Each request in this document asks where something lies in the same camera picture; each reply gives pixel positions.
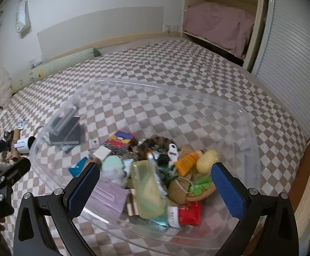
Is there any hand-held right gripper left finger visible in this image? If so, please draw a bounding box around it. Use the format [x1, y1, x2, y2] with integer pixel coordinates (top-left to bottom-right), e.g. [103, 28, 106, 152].
[12, 161, 102, 256]

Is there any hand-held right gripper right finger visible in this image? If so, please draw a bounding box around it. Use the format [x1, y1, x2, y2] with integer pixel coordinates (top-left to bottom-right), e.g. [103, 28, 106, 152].
[211, 161, 300, 256]

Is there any teal packet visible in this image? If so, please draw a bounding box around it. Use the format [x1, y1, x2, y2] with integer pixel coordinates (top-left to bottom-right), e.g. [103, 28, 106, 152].
[69, 157, 88, 177]

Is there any pink pouch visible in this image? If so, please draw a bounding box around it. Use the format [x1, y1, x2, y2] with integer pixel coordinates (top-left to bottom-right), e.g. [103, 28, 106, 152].
[90, 177, 129, 214]

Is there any burger plush toy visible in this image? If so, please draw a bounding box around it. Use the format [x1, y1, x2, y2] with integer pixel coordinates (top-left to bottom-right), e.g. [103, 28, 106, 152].
[168, 145, 217, 202]

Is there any yellow sponge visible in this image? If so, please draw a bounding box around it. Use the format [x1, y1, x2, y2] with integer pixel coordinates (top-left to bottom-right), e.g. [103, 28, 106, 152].
[196, 150, 218, 173]

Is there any mint green round case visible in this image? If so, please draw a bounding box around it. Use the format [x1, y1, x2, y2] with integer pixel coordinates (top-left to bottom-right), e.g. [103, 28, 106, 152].
[101, 155, 125, 172]

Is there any white square box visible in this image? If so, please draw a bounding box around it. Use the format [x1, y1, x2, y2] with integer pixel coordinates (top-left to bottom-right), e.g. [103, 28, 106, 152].
[93, 146, 112, 162]

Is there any red packet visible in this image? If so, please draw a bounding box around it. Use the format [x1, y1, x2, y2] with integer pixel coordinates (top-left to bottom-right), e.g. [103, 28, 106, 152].
[178, 202, 202, 226]

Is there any orange tube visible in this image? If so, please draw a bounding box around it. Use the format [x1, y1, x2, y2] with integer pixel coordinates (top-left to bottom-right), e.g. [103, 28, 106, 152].
[174, 150, 204, 177]

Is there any red blue yellow box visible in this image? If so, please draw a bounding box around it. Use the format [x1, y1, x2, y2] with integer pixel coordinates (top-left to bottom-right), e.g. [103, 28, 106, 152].
[104, 130, 133, 150]

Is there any white strap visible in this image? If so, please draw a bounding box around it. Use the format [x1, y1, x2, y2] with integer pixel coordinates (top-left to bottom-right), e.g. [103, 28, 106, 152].
[166, 206, 181, 228]

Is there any yellow green translucent case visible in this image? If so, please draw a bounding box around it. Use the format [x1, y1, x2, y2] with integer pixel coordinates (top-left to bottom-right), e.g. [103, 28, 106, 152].
[130, 161, 167, 218]

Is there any white plastic clip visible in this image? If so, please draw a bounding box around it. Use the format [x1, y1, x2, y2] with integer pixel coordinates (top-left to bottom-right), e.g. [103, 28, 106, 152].
[168, 143, 181, 166]

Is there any tiger striped plush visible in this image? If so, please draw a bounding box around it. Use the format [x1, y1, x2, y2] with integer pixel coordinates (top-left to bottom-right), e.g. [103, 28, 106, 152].
[136, 135, 172, 161]

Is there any clear plastic container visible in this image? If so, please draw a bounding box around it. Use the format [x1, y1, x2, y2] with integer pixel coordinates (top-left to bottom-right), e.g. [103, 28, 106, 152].
[29, 78, 262, 249]

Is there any cardboard tube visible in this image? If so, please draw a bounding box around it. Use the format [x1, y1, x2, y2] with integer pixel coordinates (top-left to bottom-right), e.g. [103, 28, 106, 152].
[10, 129, 21, 164]

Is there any white handheld appliance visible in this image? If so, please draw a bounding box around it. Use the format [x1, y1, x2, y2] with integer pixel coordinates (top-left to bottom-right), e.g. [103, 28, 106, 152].
[14, 136, 36, 154]

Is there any open black case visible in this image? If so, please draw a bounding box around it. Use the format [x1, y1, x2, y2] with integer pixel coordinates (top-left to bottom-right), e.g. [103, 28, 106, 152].
[49, 106, 81, 146]

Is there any long green bolster pillow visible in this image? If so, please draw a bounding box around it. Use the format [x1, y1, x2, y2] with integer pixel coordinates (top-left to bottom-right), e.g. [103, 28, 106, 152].
[10, 47, 101, 96]

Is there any checkered blanket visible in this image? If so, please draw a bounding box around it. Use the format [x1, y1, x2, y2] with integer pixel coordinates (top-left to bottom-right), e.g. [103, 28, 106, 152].
[0, 38, 308, 256]

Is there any white roller shutter door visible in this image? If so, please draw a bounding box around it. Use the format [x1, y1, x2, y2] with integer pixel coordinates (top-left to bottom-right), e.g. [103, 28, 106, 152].
[251, 0, 310, 140]

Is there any wooden cabinet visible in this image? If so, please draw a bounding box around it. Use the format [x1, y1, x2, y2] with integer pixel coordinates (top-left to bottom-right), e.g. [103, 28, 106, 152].
[181, 0, 268, 73]

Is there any pink bedding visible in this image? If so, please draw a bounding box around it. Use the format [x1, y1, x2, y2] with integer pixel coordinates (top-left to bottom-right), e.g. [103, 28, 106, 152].
[184, 1, 256, 60]

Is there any white wall socket panel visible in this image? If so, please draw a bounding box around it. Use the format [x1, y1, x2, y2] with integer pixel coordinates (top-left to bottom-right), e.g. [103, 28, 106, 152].
[28, 57, 44, 69]

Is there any white wall holder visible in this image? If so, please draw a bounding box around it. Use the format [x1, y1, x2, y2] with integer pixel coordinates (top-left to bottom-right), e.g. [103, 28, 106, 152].
[16, 0, 31, 38]

